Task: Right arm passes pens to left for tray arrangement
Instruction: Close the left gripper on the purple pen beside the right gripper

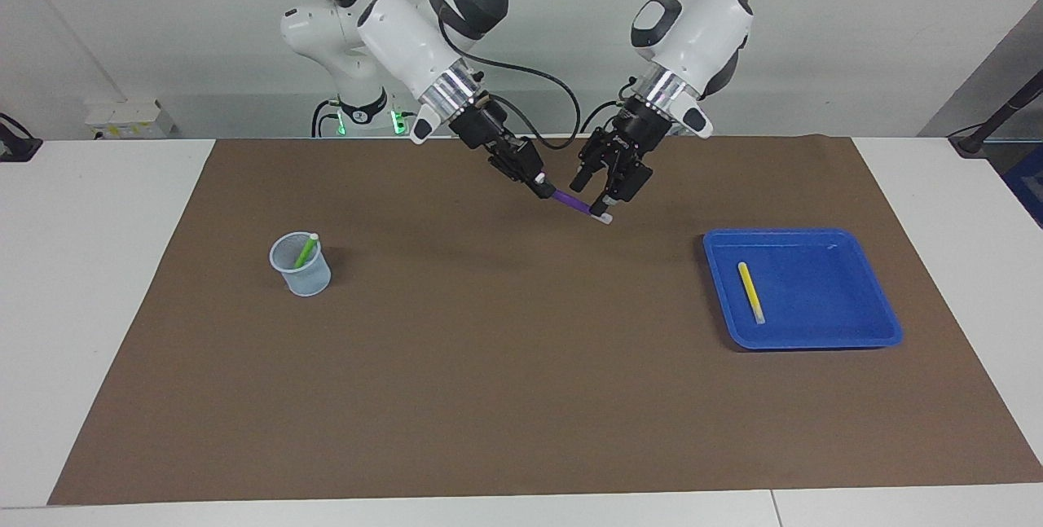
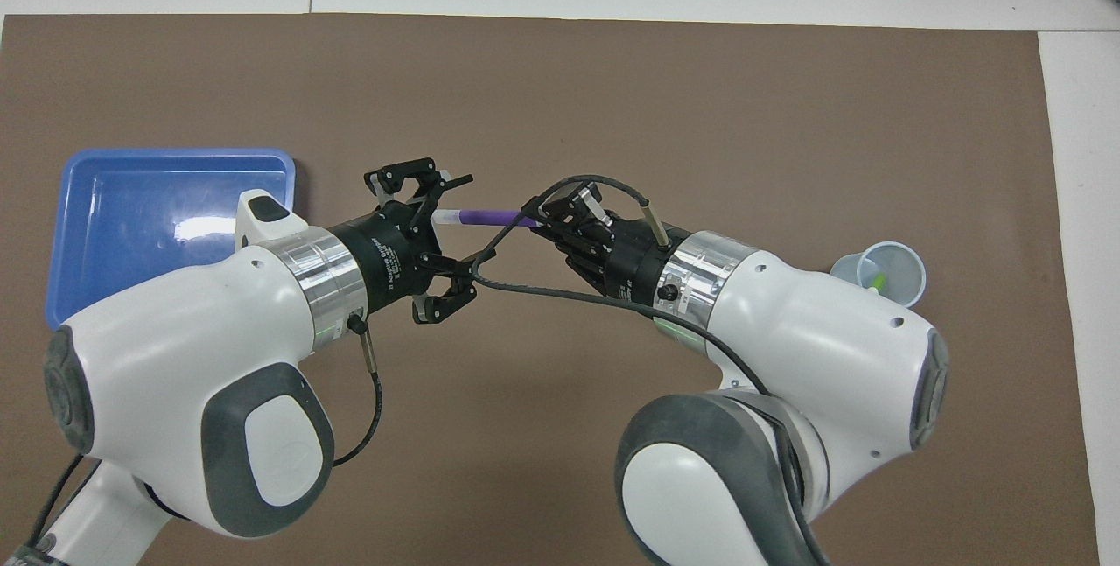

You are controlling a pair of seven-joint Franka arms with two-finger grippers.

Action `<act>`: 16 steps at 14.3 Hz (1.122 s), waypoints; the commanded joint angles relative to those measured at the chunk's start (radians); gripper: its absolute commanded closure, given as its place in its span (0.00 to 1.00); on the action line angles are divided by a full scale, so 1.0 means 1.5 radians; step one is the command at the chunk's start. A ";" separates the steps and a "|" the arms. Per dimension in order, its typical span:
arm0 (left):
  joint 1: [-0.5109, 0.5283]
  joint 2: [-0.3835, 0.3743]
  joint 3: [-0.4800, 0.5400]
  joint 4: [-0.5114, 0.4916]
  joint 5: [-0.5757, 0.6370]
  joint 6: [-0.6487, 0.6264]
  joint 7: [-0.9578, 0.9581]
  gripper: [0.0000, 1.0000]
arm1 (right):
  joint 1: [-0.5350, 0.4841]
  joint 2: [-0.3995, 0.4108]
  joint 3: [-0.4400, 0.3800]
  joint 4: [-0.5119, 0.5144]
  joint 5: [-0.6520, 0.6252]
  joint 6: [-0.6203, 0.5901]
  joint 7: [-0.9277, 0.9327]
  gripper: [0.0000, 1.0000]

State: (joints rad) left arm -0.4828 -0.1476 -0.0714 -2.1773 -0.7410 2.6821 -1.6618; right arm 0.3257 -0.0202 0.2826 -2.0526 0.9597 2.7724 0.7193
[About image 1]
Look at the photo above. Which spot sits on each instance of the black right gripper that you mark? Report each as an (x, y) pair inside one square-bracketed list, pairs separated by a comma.
[(489, 132)]

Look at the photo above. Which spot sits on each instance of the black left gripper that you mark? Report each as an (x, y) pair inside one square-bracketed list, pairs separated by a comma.
[(631, 140)]

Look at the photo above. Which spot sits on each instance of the purple highlighter pen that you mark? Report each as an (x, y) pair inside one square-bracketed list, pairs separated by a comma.
[(574, 204)]

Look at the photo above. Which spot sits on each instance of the yellow highlighter pen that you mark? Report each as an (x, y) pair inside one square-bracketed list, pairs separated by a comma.
[(750, 291)]

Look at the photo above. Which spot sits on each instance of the green highlighter pen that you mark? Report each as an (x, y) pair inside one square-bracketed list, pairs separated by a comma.
[(305, 252)]

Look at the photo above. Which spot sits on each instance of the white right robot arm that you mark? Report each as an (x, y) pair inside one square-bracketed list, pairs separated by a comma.
[(407, 30)]

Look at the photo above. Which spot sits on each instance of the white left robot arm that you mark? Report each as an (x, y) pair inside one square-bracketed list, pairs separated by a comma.
[(701, 30)]

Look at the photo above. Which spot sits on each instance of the blue plastic tray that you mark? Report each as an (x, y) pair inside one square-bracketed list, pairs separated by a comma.
[(823, 291)]

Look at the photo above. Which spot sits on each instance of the brown table mat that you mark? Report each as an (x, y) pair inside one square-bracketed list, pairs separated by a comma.
[(521, 348)]

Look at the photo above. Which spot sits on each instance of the translucent plastic pen cup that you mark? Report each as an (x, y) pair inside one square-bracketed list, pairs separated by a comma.
[(308, 284)]

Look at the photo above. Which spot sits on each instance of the black stand pole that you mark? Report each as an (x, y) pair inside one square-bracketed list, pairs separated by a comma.
[(998, 116)]

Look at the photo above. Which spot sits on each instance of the blue box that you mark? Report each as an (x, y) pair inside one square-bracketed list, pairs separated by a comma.
[(1028, 185)]

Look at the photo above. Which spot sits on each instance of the white wall socket box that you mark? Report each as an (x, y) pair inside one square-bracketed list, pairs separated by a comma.
[(126, 120)]

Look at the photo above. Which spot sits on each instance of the black clamp mount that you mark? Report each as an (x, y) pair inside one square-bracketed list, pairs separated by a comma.
[(16, 148)]

